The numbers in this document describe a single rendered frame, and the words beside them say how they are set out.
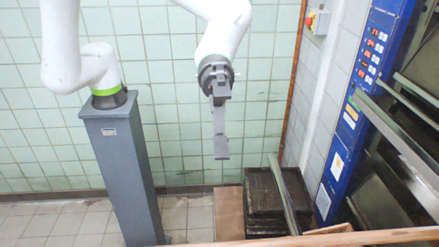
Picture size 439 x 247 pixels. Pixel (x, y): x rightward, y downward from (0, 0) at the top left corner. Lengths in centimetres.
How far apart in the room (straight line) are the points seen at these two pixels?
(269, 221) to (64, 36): 105
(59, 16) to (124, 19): 80
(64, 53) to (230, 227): 105
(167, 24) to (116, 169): 83
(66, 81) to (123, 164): 49
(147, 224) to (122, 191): 29
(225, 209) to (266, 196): 31
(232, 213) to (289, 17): 113
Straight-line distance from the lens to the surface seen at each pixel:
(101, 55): 112
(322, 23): 138
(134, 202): 153
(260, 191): 132
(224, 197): 158
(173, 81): 176
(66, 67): 101
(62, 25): 93
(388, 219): 109
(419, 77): 89
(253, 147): 209
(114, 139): 126
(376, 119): 79
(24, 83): 206
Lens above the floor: 178
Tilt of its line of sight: 34 degrees down
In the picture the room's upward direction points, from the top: straight up
